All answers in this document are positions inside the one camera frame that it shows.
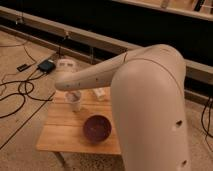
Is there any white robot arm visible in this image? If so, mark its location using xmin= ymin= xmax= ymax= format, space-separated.
xmin=55 ymin=44 xmax=191 ymax=171

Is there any black power adapter box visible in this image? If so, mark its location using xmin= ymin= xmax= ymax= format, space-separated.
xmin=38 ymin=60 xmax=56 ymax=73

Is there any small black device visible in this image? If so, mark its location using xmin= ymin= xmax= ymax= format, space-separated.
xmin=17 ymin=64 xmax=30 ymax=72

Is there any wooden table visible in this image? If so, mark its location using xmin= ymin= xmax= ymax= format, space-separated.
xmin=36 ymin=88 xmax=121 ymax=165

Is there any dark purple bowl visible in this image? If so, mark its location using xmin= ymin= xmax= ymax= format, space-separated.
xmin=83 ymin=115 xmax=112 ymax=144

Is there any black floor cable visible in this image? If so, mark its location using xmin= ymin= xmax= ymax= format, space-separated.
xmin=0 ymin=39 xmax=64 ymax=120

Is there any black cable right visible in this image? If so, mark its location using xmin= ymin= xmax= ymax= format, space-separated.
xmin=200 ymin=96 xmax=213 ymax=141

